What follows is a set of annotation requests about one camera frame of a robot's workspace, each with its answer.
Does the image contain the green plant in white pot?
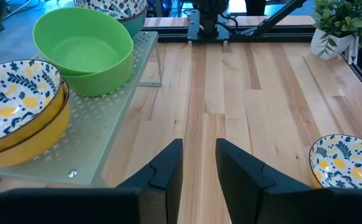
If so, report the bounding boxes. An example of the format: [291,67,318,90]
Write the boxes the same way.
[310,0,362,61]

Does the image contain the pale green perforated metal rack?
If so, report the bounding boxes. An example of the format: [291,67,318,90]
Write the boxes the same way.
[0,30,163,200]

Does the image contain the white frame bracket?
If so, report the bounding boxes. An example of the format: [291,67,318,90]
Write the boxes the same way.
[342,35,361,65]

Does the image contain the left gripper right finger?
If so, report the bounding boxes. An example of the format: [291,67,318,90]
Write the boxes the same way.
[215,138,362,224]

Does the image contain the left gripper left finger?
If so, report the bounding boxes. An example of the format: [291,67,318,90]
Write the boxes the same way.
[0,138,184,224]

